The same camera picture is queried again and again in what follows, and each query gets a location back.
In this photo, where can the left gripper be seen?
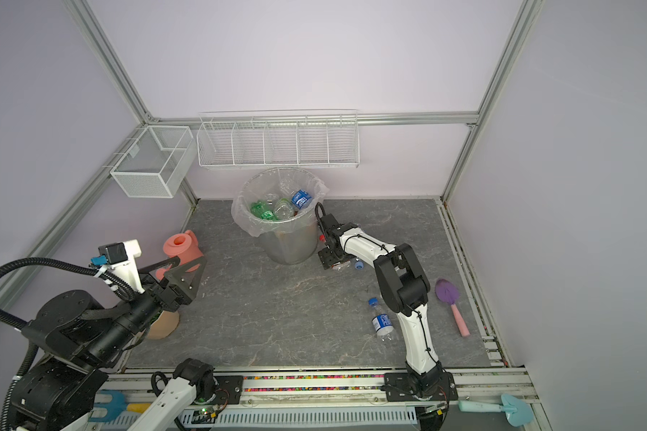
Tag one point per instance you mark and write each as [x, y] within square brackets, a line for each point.
[173, 300]

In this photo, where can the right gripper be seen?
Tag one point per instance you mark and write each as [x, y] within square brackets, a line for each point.
[325, 259]

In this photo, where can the red white label bottle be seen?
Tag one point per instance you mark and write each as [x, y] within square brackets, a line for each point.
[332, 246]

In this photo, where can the Pocari Sweat bottle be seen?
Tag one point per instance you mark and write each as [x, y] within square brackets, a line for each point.
[301, 199]

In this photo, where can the green soda bottle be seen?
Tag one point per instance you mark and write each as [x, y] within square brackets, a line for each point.
[262, 210]

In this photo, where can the small blue-cap water bottle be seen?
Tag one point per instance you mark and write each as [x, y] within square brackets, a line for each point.
[381, 322]

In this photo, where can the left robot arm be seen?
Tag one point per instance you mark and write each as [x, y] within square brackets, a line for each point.
[74, 339]

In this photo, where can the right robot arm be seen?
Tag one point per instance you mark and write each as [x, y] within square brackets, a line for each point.
[404, 288]

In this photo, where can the grey mesh trash bin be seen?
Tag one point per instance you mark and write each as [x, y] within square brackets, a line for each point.
[290, 248]

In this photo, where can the clear plastic bin liner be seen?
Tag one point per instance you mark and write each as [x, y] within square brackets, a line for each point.
[270, 186]

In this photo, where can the pink watering can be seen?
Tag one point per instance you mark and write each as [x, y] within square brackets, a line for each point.
[184, 246]

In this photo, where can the bowl of green plant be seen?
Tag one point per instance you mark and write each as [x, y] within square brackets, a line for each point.
[164, 325]

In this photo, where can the green label lime bottle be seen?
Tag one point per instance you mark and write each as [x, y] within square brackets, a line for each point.
[283, 209]

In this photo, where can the small white mesh basket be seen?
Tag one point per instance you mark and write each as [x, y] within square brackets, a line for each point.
[156, 162]

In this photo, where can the blue yellow garden fork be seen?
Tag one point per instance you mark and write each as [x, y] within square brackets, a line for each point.
[110, 404]

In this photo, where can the teal garden shovel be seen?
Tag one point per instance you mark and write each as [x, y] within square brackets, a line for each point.
[517, 412]

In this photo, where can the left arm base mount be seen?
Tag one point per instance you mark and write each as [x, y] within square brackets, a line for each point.
[228, 390]

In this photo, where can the long white wire basket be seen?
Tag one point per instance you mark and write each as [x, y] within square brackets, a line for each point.
[304, 138]

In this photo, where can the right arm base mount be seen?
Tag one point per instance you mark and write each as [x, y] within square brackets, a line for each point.
[408, 387]

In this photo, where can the white slotted cable duct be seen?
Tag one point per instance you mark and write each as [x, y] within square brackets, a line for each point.
[302, 418]

